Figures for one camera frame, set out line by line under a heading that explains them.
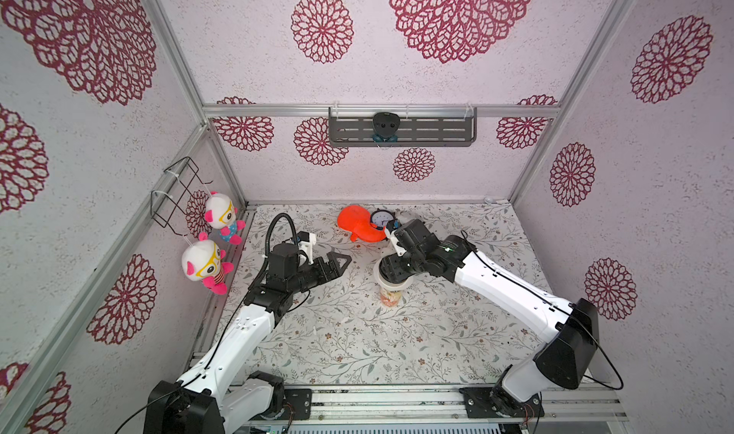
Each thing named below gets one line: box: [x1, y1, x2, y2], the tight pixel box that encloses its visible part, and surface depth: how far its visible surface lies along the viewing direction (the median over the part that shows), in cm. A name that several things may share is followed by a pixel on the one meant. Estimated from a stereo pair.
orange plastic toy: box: [337, 204, 388, 243], surface depth 108 cm
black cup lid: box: [378, 253, 416, 284], surface depth 70 cm
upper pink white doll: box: [204, 191, 247, 246], surface depth 96 cm
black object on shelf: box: [371, 111, 401, 143], surface depth 91 cm
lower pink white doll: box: [181, 239, 235, 296], surface depth 82 cm
